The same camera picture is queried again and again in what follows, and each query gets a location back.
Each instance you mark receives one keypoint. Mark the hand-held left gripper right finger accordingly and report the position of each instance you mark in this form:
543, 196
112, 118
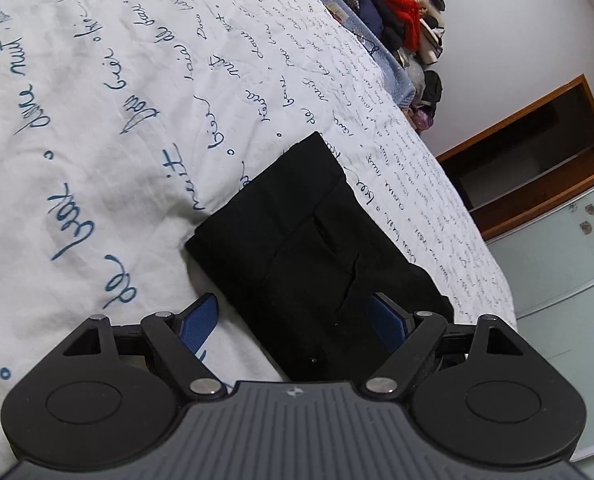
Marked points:
389, 320

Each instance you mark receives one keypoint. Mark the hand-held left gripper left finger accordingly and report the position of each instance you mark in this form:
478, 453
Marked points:
197, 322

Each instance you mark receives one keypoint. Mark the black pants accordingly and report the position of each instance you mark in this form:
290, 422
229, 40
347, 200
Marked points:
287, 240

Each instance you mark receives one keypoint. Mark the frosted flowered glass wardrobe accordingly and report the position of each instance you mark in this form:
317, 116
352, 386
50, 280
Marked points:
567, 270

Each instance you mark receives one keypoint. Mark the purple cloth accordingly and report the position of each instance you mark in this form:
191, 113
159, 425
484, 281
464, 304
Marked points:
422, 120

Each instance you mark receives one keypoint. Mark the blue quilted mat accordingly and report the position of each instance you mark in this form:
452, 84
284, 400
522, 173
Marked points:
397, 80

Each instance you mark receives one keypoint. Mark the wooden shelf unit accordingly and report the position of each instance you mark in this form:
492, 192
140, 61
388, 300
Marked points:
527, 105

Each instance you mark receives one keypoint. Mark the white script-printed bedspread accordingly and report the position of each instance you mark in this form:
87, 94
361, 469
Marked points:
102, 85

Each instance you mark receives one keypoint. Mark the pile of clothes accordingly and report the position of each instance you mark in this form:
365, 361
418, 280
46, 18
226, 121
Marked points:
407, 5

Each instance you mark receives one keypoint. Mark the small beige device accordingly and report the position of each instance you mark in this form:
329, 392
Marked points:
334, 9

